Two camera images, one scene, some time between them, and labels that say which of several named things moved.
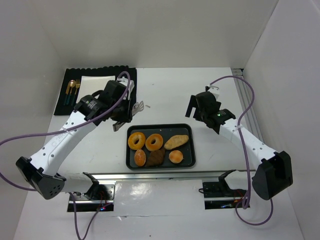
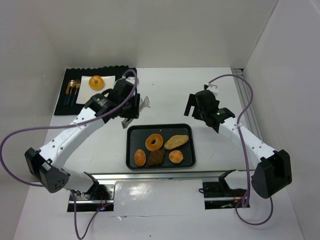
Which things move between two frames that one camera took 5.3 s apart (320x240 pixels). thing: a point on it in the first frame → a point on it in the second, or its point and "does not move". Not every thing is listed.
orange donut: x=132 y=138 → x=96 y=83
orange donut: x=157 y=145 does not move
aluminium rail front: x=191 y=175 does not move
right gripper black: x=196 y=110 does not move
